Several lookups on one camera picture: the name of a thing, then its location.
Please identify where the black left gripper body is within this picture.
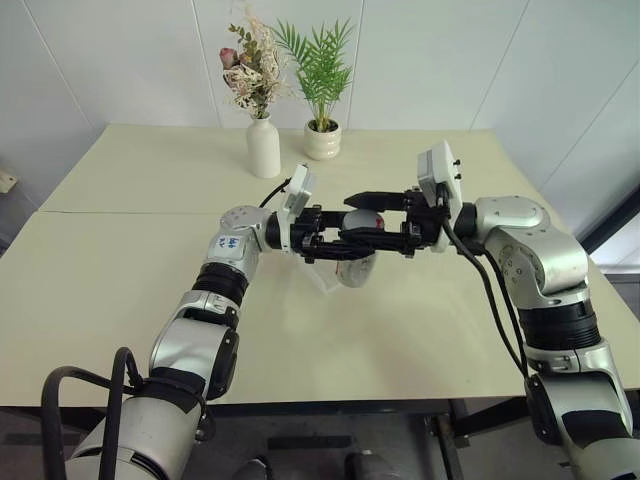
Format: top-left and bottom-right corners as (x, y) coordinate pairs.
(290, 203), (327, 265)

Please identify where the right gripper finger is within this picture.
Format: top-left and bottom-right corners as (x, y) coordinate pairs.
(339, 229), (412, 252)
(343, 191), (404, 212)

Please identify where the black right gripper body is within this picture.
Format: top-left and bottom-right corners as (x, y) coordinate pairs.
(399, 186), (449, 259)

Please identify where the white jar lid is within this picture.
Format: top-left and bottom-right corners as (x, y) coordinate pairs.
(343, 209), (387, 235)

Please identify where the white ribbed plant pot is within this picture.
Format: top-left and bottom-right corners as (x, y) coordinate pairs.
(303, 118), (343, 162)

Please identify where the white handwritten label sticker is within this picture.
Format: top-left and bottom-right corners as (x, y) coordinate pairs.
(213, 233), (245, 260)

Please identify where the white ceramic vase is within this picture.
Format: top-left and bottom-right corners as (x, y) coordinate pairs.
(245, 112), (282, 180)

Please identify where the green artificial palm plant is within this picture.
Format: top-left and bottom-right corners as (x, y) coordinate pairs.
(272, 17), (354, 132)

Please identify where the dried flower bouquet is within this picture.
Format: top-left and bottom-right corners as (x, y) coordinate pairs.
(218, 12), (296, 121)

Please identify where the dark rounded shape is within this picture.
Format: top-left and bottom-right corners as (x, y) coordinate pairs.
(233, 457), (275, 480)

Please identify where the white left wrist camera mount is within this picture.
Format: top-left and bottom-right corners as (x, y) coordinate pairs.
(279, 163), (319, 252)

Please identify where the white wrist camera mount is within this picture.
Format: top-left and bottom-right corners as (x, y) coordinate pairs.
(279, 163), (319, 252)
(416, 139), (464, 254)

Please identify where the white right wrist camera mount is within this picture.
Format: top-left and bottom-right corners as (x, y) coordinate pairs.
(416, 139), (464, 254)

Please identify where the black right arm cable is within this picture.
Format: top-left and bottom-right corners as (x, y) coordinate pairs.
(434, 182), (539, 387)

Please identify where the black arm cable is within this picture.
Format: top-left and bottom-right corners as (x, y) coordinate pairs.
(434, 182), (539, 387)
(40, 178), (297, 480)

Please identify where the black metal frame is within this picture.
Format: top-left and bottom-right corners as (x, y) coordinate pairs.
(574, 184), (640, 301)

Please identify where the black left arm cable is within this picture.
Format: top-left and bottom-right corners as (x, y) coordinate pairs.
(40, 178), (297, 480)

